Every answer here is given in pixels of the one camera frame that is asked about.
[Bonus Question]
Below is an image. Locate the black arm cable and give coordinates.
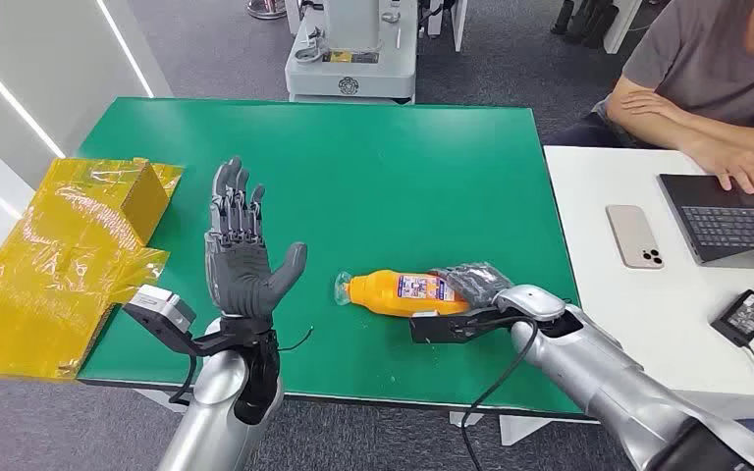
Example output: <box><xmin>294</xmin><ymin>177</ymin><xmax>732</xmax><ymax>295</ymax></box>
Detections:
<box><xmin>459</xmin><ymin>318</ymin><xmax>541</xmax><ymax>471</ymax></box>
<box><xmin>167</xmin><ymin>353</ymin><xmax>199</xmax><ymax>407</ymax></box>

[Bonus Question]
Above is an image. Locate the beige smartphone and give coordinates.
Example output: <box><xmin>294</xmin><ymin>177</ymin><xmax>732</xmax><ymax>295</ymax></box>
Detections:
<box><xmin>606</xmin><ymin>204</ymin><xmax>666</xmax><ymax>271</ymax></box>

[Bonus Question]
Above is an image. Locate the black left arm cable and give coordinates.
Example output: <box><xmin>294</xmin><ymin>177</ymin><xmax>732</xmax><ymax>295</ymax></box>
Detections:
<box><xmin>167</xmin><ymin>353</ymin><xmax>199</xmax><ymax>407</ymax></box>

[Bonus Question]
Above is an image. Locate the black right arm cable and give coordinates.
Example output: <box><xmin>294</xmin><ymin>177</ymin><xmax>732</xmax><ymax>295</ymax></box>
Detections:
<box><xmin>459</xmin><ymin>318</ymin><xmax>541</xmax><ymax>471</ymax></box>

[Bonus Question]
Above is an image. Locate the orange detergent bottle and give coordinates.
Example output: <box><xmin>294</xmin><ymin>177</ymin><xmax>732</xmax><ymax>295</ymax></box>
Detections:
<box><xmin>334</xmin><ymin>269</ymin><xmax>472</xmax><ymax>319</ymax></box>

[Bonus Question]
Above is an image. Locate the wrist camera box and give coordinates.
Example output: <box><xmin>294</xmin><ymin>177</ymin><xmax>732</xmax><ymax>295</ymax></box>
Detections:
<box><xmin>409</xmin><ymin>310</ymin><xmax>514</xmax><ymax>344</ymax></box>
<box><xmin>123</xmin><ymin>285</ymin><xmax>197</xmax><ymax>355</ymax></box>

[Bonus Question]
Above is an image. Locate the dark grey laptop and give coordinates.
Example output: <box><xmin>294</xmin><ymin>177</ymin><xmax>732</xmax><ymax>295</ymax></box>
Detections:
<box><xmin>658</xmin><ymin>173</ymin><xmax>754</xmax><ymax>271</ymax></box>

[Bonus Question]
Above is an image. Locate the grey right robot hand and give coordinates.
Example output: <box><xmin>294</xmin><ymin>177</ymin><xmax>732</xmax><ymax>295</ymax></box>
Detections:
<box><xmin>430</xmin><ymin>261</ymin><xmax>514</xmax><ymax>308</ymax></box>

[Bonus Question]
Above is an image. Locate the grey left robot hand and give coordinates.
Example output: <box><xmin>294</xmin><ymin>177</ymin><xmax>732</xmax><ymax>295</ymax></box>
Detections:
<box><xmin>204</xmin><ymin>155</ymin><xmax>308</xmax><ymax>320</ymax></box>

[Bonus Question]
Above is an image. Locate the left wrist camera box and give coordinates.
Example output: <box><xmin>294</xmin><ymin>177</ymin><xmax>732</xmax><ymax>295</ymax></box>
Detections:
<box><xmin>123</xmin><ymin>285</ymin><xmax>197</xmax><ymax>355</ymax></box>

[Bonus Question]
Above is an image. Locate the person's hand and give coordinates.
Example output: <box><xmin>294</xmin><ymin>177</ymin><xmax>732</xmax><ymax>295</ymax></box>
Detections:
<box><xmin>698</xmin><ymin>145</ymin><xmax>754</xmax><ymax>198</ymax></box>
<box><xmin>620</xmin><ymin>89</ymin><xmax>684</xmax><ymax>122</ymax></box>

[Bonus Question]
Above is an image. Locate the white furniture leg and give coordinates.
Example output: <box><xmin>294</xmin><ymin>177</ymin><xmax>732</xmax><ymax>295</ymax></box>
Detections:
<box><xmin>603</xmin><ymin>0</ymin><xmax>645</xmax><ymax>55</ymax></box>

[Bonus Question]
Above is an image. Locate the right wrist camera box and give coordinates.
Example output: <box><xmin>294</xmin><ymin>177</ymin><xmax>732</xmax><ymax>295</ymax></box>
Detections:
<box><xmin>409</xmin><ymin>310</ymin><xmax>514</xmax><ymax>344</ymax></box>

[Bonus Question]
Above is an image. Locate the black power adapter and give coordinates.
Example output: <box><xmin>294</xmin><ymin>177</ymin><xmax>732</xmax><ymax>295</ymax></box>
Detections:
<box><xmin>710</xmin><ymin>288</ymin><xmax>754</xmax><ymax>347</ymax></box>

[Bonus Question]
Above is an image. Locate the person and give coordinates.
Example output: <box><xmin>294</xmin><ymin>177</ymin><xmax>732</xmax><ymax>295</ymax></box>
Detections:
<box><xmin>546</xmin><ymin>0</ymin><xmax>754</xmax><ymax>198</ymax></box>

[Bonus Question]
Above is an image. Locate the person's right hand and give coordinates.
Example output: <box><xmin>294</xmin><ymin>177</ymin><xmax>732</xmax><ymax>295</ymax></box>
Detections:
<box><xmin>698</xmin><ymin>145</ymin><xmax>754</xmax><ymax>198</ymax></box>

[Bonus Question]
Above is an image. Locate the chrome chair base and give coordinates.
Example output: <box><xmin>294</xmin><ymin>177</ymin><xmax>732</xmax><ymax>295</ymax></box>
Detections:
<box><xmin>245</xmin><ymin>0</ymin><xmax>288</xmax><ymax>21</ymax></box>

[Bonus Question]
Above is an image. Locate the person's left hand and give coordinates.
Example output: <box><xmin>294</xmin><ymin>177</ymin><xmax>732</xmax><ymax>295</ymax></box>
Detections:
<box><xmin>620</xmin><ymin>89</ymin><xmax>684</xmax><ymax>122</ymax></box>

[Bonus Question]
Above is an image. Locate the white table leg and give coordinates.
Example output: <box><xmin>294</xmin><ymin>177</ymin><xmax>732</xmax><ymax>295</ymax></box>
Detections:
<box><xmin>135</xmin><ymin>389</ymin><xmax>189</xmax><ymax>414</ymax></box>

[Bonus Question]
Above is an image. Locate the yellow taped cardboard box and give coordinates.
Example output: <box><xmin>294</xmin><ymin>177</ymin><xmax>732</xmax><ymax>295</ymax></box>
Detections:
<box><xmin>0</xmin><ymin>157</ymin><xmax>186</xmax><ymax>382</ymax></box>

